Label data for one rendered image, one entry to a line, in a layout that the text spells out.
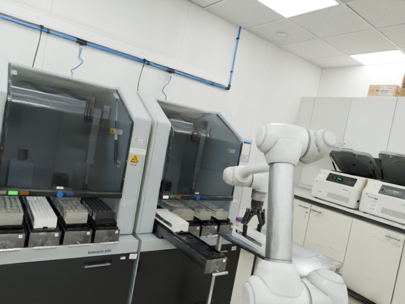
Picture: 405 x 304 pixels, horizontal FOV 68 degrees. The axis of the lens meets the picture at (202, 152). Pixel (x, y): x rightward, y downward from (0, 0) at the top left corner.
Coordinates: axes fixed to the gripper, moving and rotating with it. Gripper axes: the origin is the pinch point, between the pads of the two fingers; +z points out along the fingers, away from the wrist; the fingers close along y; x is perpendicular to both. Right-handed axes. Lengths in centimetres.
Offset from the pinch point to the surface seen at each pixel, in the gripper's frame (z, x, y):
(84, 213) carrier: 0, 34, -91
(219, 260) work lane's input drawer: 7.5, -15.5, -33.8
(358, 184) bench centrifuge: -30, 49, 195
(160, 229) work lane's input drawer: 9, 31, -45
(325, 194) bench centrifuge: -10, 81, 189
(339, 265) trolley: 6, -38, 35
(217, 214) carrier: 1.6, 39.6, 3.3
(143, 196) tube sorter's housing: -10, 38, -57
